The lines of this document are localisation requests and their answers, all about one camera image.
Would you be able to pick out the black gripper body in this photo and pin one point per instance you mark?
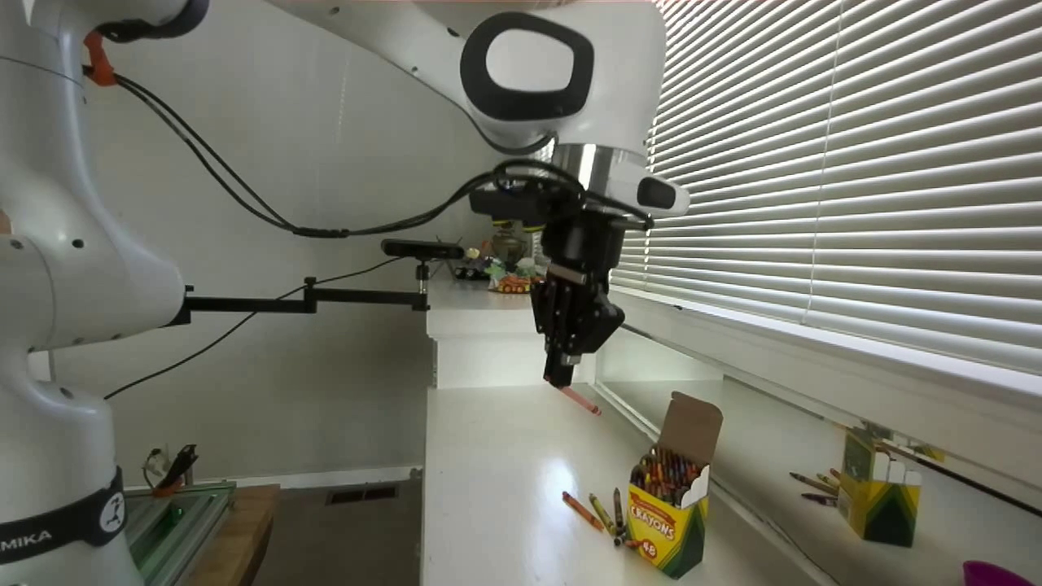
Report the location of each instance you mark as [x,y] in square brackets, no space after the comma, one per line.
[581,303]

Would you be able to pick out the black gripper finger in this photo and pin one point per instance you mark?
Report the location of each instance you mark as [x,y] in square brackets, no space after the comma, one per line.
[557,359]

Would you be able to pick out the pink crayon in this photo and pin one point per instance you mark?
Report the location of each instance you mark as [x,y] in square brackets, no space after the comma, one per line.
[584,401]

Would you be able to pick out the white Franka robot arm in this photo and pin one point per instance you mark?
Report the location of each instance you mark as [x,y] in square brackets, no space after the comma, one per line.
[65,271]

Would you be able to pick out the orange crayon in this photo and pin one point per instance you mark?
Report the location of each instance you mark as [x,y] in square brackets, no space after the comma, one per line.
[581,510]

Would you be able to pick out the yellow green crayon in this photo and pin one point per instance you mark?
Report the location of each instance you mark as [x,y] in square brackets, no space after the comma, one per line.
[601,511]

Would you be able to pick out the yellow green crayon box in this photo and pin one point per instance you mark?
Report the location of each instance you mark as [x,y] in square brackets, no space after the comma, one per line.
[670,533]

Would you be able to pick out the small orange trinket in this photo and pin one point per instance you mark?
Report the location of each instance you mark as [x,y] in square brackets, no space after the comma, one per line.
[515,284]

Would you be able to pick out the small dark trinket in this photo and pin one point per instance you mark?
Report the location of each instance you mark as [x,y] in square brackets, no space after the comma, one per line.
[471,271]

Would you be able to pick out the wide white window blinds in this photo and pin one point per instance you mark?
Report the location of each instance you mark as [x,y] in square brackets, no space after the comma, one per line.
[849,165]

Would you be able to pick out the wooden board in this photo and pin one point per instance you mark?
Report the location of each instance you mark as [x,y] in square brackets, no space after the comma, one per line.
[241,538]

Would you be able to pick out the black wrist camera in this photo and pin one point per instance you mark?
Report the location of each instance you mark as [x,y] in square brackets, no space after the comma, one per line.
[509,202]

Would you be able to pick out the black stereo camera bar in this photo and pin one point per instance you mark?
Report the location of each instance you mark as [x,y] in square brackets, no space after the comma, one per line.
[418,247]

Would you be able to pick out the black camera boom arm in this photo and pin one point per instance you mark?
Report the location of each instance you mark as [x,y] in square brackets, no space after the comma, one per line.
[360,296]

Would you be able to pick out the green tinted glass frame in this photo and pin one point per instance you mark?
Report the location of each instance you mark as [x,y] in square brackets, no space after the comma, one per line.
[180,538]

